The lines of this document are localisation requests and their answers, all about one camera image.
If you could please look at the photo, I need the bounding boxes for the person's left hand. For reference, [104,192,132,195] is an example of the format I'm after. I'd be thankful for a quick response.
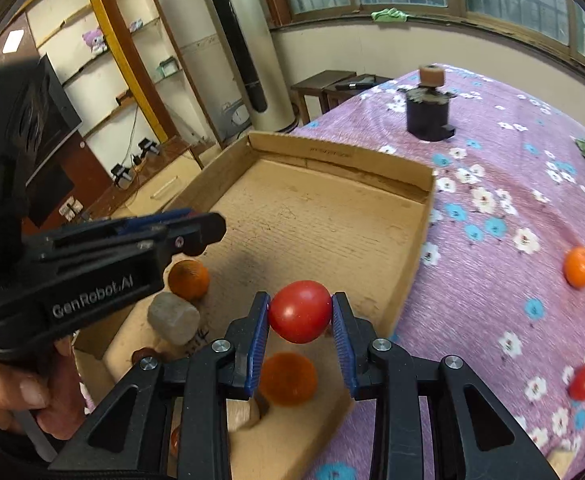
[0,337,87,441]

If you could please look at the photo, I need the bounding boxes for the light wooden cabinet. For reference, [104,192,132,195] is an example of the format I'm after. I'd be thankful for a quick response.
[112,150,208,221]

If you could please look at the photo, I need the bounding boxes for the white tower air conditioner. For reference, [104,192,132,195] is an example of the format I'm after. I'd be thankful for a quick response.
[197,0,298,133]

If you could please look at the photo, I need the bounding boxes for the purple floral tablecloth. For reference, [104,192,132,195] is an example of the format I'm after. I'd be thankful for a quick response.
[292,64,585,480]

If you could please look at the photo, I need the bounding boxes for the orange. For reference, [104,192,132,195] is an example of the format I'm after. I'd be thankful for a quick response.
[258,352,319,407]
[167,259,210,302]
[563,246,585,289]

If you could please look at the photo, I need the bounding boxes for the cardboard box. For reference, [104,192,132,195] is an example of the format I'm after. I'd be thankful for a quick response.
[72,131,436,480]

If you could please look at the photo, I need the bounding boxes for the brown roll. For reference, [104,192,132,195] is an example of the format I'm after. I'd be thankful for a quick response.
[419,64,446,88]

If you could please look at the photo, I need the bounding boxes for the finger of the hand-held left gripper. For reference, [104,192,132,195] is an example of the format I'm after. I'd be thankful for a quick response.
[25,212,227,277]
[60,208,196,239]

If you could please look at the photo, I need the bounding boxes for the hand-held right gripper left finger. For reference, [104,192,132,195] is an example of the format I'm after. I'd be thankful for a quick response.
[47,291,272,480]

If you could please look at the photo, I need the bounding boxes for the green cloth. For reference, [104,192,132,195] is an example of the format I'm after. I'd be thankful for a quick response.
[371,7,408,23]

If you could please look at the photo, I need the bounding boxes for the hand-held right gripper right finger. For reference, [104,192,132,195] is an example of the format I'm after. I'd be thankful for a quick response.
[331,291,561,480]

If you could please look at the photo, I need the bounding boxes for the purple plush toy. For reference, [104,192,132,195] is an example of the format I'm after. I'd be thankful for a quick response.
[82,29,109,56]

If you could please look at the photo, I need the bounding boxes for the flat black box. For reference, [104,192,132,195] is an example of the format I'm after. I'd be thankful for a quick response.
[335,75,376,92]

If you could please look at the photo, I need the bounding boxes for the black television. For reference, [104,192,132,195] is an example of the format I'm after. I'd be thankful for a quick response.
[22,52,83,186]

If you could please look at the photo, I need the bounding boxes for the dark wooden side table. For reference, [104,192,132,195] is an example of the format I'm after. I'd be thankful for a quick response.
[291,70,356,126]
[323,76,393,111]

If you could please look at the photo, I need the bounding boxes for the white ceiling light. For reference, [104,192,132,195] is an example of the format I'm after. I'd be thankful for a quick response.
[2,30,26,54]

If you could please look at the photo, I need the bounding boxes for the person's left forearm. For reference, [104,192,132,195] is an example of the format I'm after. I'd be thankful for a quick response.
[0,410,53,480]

